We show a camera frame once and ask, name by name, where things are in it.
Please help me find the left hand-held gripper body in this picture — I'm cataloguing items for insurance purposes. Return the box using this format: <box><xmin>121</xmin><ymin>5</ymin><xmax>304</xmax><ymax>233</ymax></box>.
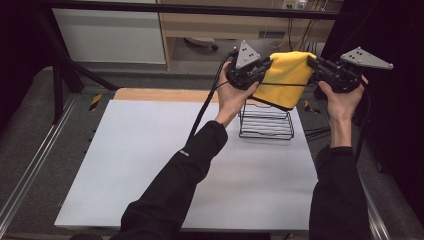
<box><xmin>225</xmin><ymin>40</ymin><xmax>268</xmax><ymax>91</ymax></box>

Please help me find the wooden board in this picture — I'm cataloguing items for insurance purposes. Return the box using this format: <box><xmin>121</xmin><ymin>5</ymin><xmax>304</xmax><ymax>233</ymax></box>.
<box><xmin>113</xmin><ymin>87</ymin><xmax>222</xmax><ymax>104</ymax></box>

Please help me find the black curtain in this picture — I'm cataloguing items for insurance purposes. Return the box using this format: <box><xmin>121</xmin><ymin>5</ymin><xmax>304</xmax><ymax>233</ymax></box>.
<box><xmin>321</xmin><ymin>0</ymin><xmax>424</xmax><ymax>218</ymax></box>

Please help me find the white power strip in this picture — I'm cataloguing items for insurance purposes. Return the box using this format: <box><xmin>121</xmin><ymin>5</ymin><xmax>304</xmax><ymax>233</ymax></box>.
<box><xmin>281</xmin><ymin>0</ymin><xmax>308</xmax><ymax>11</ymax></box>

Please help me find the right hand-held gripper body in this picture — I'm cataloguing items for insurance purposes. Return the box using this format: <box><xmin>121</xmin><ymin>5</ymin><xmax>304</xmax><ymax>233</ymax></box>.
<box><xmin>320</xmin><ymin>46</ymin><xmax>395</xmax><ymax>95</ymax></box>

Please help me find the person's right hand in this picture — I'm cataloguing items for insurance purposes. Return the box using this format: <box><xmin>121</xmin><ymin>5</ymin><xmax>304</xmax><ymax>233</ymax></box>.
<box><xmin>317</xmin><ymin>74</ymin><xmax>370</xmax><ymax>125</ymax></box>

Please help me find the bundle of black floor cables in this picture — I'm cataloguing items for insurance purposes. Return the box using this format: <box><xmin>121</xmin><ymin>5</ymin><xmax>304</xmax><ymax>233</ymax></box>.
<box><xmin>303</xmin><ymin>125</ymin><xmax>332</xmax><ymax>142</ymax></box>

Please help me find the wooden shelf unit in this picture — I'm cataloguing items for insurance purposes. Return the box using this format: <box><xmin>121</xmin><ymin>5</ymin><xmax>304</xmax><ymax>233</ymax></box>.
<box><xmin>156</xmin><ymin>0</ymin><xmax>345</xmax><ymax>70</ymax></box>

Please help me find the yellow towel with black trim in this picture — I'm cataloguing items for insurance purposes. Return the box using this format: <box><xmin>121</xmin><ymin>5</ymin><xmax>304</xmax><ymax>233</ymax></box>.
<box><xmin>251</xmin><ymin>50</ymin><xmax>317</xmax><ymax>112</ymax></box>

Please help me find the black horizontal frame bar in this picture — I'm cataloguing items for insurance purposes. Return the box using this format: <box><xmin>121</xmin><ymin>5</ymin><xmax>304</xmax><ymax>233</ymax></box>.
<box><xmin>49</xmin><ymin>0</ymin><xmax>342</xmax><ymax>21</ymax></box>

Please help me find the black wire rack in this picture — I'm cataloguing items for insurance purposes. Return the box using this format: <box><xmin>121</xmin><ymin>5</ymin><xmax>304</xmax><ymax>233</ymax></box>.
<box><xmin>237</xmin><ymin>99</ymin><xmax>295</xmax><ymax>141</ymax></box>

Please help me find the left hand-held gripper black cable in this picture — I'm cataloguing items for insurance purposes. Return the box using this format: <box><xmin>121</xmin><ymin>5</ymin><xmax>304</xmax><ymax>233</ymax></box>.
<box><xmin>185</xmin><ymin>49</ymin><xmax>238</xmax><ymax>145</ymax></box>

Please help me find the black tripod stand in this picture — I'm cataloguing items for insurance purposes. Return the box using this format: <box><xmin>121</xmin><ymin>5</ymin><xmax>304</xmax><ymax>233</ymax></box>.
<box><xmin>32</xmin><ymin>9</ymin><xmax>120</xmax><ymax>125</ymax></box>

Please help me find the aluminium rail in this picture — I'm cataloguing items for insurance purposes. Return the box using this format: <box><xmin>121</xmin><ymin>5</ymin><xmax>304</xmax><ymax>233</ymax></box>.
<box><xmin>357</xmin><ymin>175</ymin><xmax>392</xmax><ymax>240</ymax></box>
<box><xmin>0</xmin><ymin>95</ymin><xmax>80</xmax><ymax>228</ymax></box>

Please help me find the person's left hand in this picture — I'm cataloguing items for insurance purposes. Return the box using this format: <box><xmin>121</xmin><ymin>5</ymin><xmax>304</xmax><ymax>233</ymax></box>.
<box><xmin>214</xmin><ymin>61</ymin><xmax>261</xmax><ymax>129</ymax></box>

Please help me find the white cabinet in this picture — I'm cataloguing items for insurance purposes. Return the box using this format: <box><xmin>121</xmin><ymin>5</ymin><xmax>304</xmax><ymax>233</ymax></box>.
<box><xmin>51</xmin><ymin>7</ymin><xmax>167</xmax><ymax>65</ymax></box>

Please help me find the yellow and black tape strip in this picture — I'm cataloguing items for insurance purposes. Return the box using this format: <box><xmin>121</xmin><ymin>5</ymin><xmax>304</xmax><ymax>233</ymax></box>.
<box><xmin>88</xmin><ymin>93</ymin><xmax>104</xmax><ymax>112</ymax></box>
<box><xmin>303</xmin><ymin>99</ymin><xmax>321</xmax><ymax>115</ymax></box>

